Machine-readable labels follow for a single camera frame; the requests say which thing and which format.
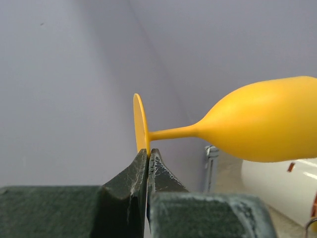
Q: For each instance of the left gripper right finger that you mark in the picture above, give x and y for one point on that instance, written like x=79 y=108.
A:
x=174 y=212

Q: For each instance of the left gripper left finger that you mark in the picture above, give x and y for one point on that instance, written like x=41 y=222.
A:
x=115 y=209

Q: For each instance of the orange wine glass front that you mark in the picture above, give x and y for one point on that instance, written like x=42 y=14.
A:
x=267 y=121

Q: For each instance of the metal wine glass rack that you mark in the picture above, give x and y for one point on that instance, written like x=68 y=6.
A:
x=307 y=226

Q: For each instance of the white cylinder container orange lid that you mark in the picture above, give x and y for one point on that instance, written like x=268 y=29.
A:
x=290 y=187

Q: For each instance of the aluminium frame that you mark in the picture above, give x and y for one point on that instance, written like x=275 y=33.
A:
x=212 y=154

